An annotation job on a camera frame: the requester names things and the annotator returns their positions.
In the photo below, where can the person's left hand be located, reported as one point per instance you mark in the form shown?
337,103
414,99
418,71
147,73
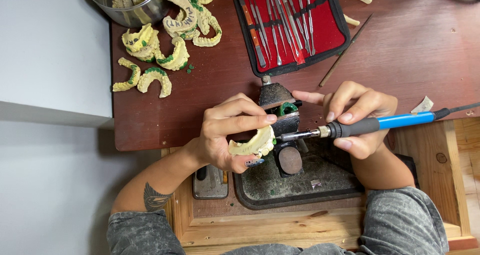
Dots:
210,139

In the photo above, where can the person's right hand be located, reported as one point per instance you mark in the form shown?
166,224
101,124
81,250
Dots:
371,105

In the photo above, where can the cream plaster dental cast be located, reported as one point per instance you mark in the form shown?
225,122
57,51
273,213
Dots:
255,144

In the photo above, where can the grey metal tin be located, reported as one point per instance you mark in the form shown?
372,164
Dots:
210,185

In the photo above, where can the white paper scrap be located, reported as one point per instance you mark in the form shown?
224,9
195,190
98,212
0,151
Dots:
423,106

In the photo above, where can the thin brown metal rod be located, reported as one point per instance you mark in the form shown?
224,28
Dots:
345,52

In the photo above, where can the green wax crumbs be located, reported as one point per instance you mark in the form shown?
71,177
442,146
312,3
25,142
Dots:
190,67

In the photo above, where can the small black bench vise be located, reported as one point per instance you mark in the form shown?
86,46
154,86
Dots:
275,94

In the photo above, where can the green wax piece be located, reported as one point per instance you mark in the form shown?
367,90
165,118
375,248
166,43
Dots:
288,108

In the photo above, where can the short cream plaster fragment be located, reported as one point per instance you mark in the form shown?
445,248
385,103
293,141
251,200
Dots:
351,21

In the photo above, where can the black red-lined instrument case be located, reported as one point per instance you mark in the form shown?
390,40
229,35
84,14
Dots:
330,26

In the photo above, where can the small foil scrap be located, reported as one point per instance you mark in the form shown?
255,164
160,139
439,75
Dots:
315,183

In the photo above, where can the black dusty tray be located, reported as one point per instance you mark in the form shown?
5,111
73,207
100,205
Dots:
292,191

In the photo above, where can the wooden drawer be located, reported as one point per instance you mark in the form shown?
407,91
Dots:
270,225

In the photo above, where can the row of steel dental instruments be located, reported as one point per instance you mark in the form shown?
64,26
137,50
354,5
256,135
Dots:
288,19

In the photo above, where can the heap of green-waxed dental casts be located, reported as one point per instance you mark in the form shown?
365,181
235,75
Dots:
140,41

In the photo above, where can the grey mottled shirt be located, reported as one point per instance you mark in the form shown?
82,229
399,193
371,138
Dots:
401,225

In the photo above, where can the steel bowl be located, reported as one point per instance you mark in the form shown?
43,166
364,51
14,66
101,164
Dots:
101,0

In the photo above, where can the white cabinet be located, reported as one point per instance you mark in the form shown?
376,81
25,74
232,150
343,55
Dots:
52,49

